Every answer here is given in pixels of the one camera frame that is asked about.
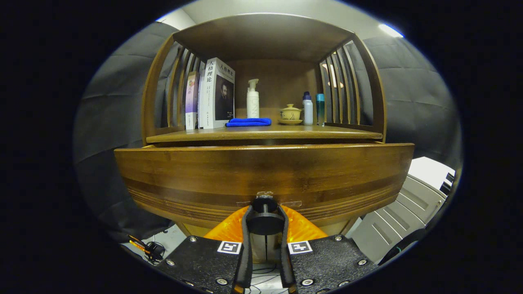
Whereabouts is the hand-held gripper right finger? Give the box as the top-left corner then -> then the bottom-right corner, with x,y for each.
278,204 -> 378,294

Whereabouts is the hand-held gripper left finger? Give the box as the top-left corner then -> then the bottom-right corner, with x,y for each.
155,205 -> 254,294

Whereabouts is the black drawer knob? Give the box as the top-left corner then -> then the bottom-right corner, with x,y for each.
246,196 -> 286,236

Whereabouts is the wooden drawer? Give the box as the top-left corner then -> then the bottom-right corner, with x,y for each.
114,143 -> 415,237

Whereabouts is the wooden countertop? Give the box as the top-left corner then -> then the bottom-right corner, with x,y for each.
146,124 -> 383,143

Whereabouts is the brown wooden cabinet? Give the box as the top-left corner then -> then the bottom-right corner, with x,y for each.
141,12 -> 387,264

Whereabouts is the white appliance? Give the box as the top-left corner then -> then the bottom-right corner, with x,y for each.
351,156 -> 456,265

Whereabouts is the blue folded cloth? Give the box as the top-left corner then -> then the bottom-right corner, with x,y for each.
225,118 -> 272,127

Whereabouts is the white bottle with blue cap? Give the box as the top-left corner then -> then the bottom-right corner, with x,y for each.
302,91 -> 314,126

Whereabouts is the teal bottle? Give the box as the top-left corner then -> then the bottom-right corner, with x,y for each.
315,94 -> 326,126

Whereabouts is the beige lidded teacup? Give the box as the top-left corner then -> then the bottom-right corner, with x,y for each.
279,104 -> 304,125

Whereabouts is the thin white book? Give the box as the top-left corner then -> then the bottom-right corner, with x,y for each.
197,70 -> 204,129

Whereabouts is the purple book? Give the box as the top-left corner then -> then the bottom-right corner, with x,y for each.
185,71 -> 201,130

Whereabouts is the white pump bottle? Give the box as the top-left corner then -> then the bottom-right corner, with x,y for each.
246,79 -> 260,119

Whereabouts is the thick white portrait book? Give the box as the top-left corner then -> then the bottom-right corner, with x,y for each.
199,57 -> 236,129

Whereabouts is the rectangular ceiling light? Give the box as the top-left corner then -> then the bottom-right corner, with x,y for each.
378,23 -> 405,38

